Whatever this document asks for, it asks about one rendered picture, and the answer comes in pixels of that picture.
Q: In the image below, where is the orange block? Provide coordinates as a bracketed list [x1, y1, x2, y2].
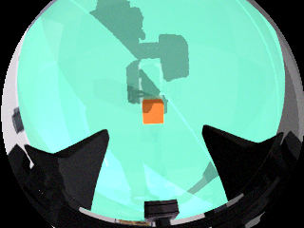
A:
[142, 99, 164, 124]

